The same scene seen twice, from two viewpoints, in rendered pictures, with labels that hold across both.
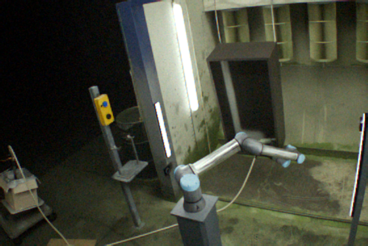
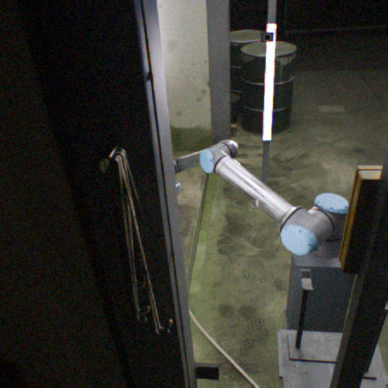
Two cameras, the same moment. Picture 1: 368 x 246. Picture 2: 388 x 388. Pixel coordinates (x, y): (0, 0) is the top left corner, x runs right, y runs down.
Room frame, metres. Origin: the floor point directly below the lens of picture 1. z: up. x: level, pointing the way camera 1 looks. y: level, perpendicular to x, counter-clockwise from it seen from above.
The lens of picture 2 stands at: (3.05, 1.14, 1.97)
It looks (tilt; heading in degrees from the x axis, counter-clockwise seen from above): 34 degrees down; 247
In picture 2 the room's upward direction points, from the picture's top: 5 degrees counter-clockwise
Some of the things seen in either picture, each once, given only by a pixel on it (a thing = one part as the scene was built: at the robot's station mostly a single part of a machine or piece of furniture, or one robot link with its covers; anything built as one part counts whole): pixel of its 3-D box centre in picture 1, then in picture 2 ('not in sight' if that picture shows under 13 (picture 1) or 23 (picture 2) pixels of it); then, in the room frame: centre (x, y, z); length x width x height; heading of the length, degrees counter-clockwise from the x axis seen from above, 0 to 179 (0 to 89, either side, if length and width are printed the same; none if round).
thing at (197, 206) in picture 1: (193, 200); (326, 236); (1.89, 0.06, 0.69); 0.19 x 0.19 x 0.10
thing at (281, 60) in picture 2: not in sight; (267, 89); (0.52, -2.38, 0.44); 0.59 x 0.58 x 0.89; 71
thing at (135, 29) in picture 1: (153, 112); (148, 274); (2.85, 0.32, 1.14); 0.18 x 0.18 x 2.29; 57
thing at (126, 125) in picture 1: (144, 143); not in sight; (3.58, 0.62, 0.44); 0.59 x 0.58 x 0.89; 37
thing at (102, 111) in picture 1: (104, 110); (377, 223); (2.43, 0.70, 1.42); 0.12 x 0.06 x 0.26; 147
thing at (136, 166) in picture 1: (126, 156); (336, 323); (2.38, 0.61, 0.95); 0.26 x 0.15 x 0.32; 147
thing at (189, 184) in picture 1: (190, 187); (328, 215); (1.90, 0.07, 0.83); 0.17 x 0.15 x 0.18; 15
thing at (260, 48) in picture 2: not in sight; (268, 49); (0.52, -2.39, 0.86); 0.54 x 0.54 x 0.01
